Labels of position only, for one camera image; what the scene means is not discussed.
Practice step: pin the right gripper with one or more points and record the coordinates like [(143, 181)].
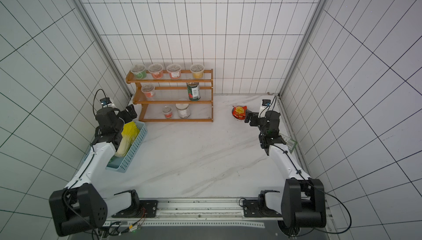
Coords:
[(254, 119)]

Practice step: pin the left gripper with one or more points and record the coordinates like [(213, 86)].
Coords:
[(128, 117)]

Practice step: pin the green label seed jar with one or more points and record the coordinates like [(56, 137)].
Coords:
[(139, 71)]

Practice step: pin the orange-red label seed jar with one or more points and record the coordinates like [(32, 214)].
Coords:
[(156, 70)]

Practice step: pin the red label seed jar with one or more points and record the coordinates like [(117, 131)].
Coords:
[(174, 71)]

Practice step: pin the yellow label seed jar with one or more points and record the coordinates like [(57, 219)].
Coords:
[(197, 71)]

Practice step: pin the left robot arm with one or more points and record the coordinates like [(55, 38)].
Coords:
[(89, 174)]

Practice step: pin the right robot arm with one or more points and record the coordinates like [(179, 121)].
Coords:
[(290, 180)]

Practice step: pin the small red jar middle shelf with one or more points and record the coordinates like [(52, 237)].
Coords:
[(148, 90)]

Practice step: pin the small red jar shelf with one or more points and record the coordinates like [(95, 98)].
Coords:
[(167, 111), (148, 90)]

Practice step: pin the small red jar bottom shelf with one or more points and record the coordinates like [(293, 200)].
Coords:
[(167, 111)]

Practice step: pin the wooden three-tier shelf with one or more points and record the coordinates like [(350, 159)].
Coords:
[(171, 92)]

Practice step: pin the white lidded glass jar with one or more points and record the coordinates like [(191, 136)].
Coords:
[(183, 110)]

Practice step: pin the watermelon seed tin can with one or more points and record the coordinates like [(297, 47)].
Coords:
[(193, 89)]

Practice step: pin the red snack packets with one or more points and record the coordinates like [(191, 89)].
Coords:
[(239, 111)]

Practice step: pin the yellow-green napa cabbage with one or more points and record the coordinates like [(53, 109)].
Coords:
[(129, 135)]

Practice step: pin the green snack packet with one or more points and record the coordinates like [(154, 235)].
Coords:
[(291, 143)]

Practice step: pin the blue plastic basket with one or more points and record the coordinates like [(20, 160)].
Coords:
[(122, 164)]

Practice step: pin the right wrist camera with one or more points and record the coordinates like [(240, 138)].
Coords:
[(265, 105)]

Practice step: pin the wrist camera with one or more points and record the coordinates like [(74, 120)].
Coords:
[(107, 102), (265, 105)]

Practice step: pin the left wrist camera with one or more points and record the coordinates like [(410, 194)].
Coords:
[(107, 102)]

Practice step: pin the metal base rail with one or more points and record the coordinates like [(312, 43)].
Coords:
[(196, 212)]

